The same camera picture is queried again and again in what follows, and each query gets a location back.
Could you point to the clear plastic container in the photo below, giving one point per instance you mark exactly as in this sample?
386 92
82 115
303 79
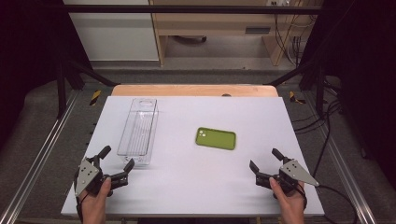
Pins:
138 130

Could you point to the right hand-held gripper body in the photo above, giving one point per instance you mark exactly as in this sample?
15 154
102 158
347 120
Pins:
295 174

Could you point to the black horizontal frame bar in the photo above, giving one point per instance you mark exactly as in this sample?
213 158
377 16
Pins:
186 9

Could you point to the person's right hand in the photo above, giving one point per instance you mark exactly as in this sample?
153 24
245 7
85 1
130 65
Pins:
291 208

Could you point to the yellow black tape marker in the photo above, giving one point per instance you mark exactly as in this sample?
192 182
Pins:
95 97
295 98

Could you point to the aluminium floor rail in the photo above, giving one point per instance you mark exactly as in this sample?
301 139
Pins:
37 158
345 168

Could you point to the person's left hand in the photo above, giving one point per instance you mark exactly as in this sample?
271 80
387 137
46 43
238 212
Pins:
95 208

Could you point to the wooden table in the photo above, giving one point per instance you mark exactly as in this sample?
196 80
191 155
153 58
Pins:
186 90

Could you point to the green phone case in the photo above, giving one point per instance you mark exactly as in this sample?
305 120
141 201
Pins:
216 139

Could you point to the black curtain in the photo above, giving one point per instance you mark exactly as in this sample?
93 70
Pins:
28 46
364 62

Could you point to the wooden desk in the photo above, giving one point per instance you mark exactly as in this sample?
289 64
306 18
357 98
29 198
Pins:
211 23

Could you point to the white cabinet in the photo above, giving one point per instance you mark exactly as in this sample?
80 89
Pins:
115 37

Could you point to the white power strip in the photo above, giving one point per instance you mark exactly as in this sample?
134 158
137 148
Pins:
278 2

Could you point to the black frame strut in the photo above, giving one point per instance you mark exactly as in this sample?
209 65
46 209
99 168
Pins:
90 74
299 73

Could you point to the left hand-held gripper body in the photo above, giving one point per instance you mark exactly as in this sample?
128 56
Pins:
93 182

